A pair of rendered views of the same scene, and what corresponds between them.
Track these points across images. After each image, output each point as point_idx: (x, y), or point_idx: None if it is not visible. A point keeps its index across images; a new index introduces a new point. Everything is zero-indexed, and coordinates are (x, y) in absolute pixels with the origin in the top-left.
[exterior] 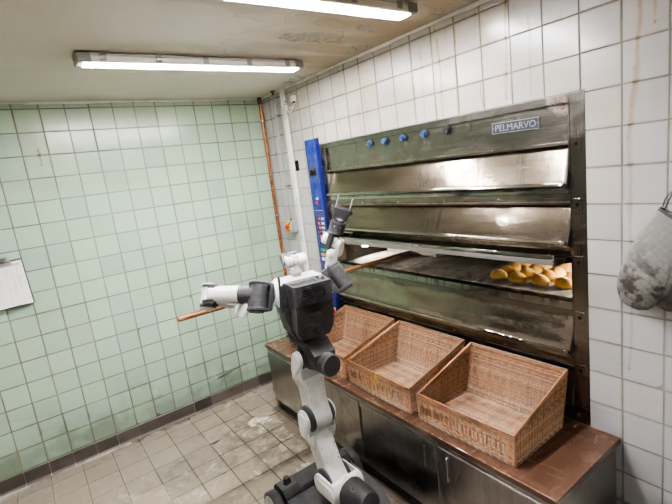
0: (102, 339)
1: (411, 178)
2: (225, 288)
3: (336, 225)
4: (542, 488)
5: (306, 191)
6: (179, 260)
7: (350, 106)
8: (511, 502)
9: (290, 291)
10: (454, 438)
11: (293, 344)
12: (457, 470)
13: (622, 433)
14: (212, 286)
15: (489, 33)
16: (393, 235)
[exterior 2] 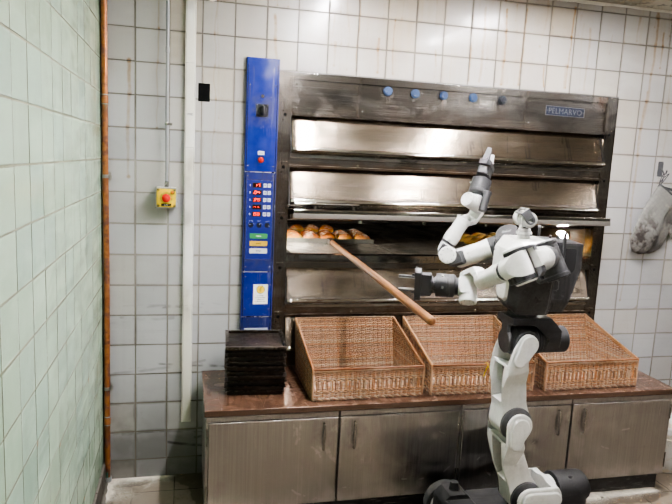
0: (11, 491)
1: (448, 143)
2: (545, 249)
3: (490, 183)
4: (661, 387)
5: (222, 139)
6: (62, 254)
7: (364, 35)
8: (640, 413)
9: (571, 250)
10: (583, 389)
11: (251, 396)
12: (592, 416)
13: (609, 351)
14: (535, 247)
15: (558, 27)
16: (408, 209)
